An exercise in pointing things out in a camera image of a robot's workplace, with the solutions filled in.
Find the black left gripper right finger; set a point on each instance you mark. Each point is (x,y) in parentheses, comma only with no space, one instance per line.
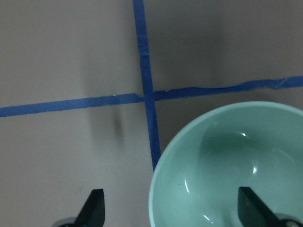
(253,212)

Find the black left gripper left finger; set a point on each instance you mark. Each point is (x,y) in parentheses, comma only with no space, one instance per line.
(92,213)

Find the green bowl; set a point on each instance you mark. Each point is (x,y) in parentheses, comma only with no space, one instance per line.
(249,144)

